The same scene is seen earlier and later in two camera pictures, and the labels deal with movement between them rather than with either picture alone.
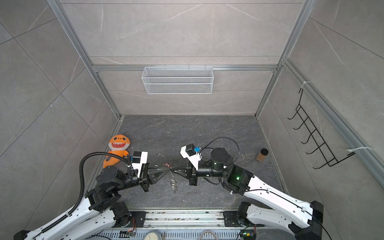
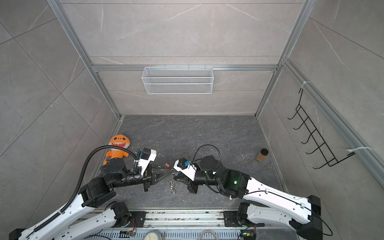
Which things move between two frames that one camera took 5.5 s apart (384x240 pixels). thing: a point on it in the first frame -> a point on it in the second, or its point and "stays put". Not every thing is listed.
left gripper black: x=152 y=177 stays put
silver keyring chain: x=173 y=183 stays put
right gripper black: x=184 y=168 -> x=193 y=188
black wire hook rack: x=331 y=160 stays put
